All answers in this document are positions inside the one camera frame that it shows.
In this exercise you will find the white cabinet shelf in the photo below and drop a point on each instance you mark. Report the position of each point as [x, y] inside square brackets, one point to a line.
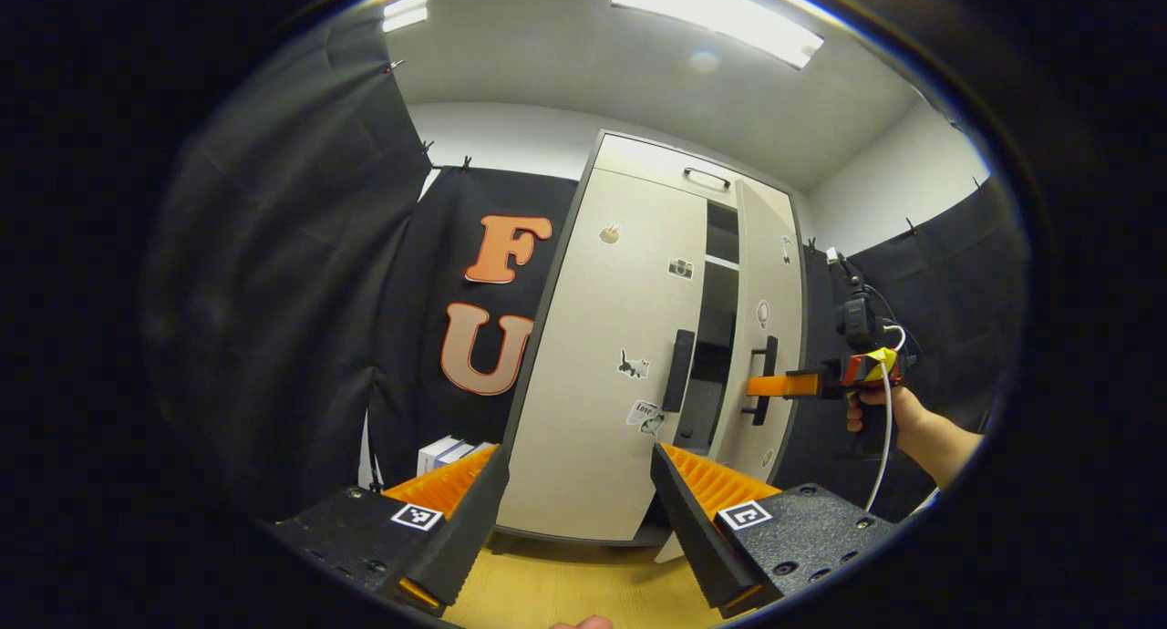
[722, 262]

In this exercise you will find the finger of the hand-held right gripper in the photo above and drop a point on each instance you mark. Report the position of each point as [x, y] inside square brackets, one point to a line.
[779, 385]

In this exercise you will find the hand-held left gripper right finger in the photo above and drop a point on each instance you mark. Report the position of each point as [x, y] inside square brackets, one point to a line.
[693, 538]

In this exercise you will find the white and blue box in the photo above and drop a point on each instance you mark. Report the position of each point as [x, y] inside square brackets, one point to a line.
[438, 454]
[472, 451]

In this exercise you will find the large ceiling light panel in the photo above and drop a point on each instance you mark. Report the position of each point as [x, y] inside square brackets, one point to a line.
[720, 14]

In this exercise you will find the small ceiling light panel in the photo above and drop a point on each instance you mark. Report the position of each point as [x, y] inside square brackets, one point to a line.
[406, 11]

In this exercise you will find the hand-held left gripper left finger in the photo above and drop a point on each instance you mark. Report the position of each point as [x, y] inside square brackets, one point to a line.
[469, 538]

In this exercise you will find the cabinet door with camera sticker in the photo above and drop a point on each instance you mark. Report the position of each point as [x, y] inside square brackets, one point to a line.
[593, 355]

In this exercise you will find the cabinet door with bulb sticker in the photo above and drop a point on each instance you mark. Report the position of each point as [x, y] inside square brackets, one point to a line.
[775, 283]

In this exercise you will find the white cabinet drawer front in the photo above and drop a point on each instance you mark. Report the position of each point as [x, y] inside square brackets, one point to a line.
[638, 159]

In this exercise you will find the white double-door shoe cabinet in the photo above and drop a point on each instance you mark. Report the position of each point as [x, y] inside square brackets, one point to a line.
[602, 337]

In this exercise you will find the black backdrop cloth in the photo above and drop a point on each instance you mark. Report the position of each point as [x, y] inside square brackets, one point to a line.
[273, 292]

